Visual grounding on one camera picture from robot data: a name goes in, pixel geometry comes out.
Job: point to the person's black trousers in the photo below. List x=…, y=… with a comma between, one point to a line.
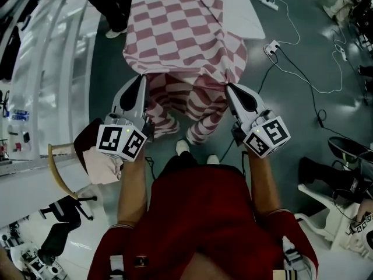
x=180, y=160

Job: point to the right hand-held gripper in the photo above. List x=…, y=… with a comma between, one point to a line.
x=268, y=136

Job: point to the wooden chair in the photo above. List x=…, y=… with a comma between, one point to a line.
x=58, y=176

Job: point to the white square power socket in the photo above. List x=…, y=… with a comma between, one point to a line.
x=271, y=47

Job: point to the black office chair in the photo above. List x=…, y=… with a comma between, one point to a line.
x=344, y=144

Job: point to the white power strip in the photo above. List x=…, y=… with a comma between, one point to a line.
x=269, y=4

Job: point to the white metal shelf rack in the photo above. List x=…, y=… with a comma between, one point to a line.
x=73, y=54

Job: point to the person's right forearm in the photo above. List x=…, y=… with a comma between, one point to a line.
x=263, y=185

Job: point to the pink white checkered cloth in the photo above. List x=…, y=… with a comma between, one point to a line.
x=180, y=34

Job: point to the person's shoe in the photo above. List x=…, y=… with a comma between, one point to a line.
x=182, y=147
x=213, y=159

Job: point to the person's right shoe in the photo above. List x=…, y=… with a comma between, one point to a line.
x=213, y=159

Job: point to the white plastic chair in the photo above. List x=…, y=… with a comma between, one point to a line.
x=320, y=203

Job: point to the person's left shoe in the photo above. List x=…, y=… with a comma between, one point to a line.
x=182, y=147

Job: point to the red polo shirt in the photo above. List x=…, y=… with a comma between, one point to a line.
x=204, y=214

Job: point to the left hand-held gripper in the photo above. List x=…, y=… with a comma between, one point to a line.
x=122, y=141

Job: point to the person's left forearm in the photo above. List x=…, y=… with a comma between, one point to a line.
x=132, y=191

